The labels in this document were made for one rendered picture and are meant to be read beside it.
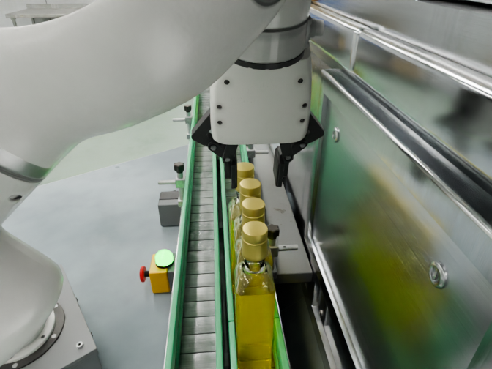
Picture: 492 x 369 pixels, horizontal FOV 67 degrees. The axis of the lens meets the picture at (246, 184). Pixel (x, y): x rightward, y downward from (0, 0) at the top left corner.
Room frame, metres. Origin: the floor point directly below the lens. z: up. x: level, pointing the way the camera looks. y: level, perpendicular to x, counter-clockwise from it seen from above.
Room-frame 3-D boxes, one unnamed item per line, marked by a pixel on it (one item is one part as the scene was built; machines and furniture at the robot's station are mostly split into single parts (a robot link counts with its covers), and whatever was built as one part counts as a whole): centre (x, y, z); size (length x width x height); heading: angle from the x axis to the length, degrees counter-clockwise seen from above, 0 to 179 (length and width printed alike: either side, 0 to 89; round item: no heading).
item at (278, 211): (1.06, -0.06, 0.84); 0.95 x 0.09 x 0.11; 5
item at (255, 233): (0.39, -0.01, 1.14); 0.04 x 0.04 x 0.04
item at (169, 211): (0.96, 0.23, 0.79); 0.08 x 0.08 x 0.08; 5
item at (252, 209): (0.45, -0.01, 1.14); 0.04 x 0.04 x 0.04
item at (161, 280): (0.68, 0.20, 0.79); 0.07 x 0.07 x 0.07; 5
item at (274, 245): (0.59, -0.07, 0.94); 0.07 x 0.04 x 0.13; 95
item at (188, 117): (1.31, 0.24, 0.94); 0.07 x 0.04 x 0.13; 95
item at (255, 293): (0.39, -0.01, 0.99); 0.06 x 0.06 x 0.21; 4
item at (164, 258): (0.68, 0.20, 0.84); 0.05 x 0.05 x 0.03
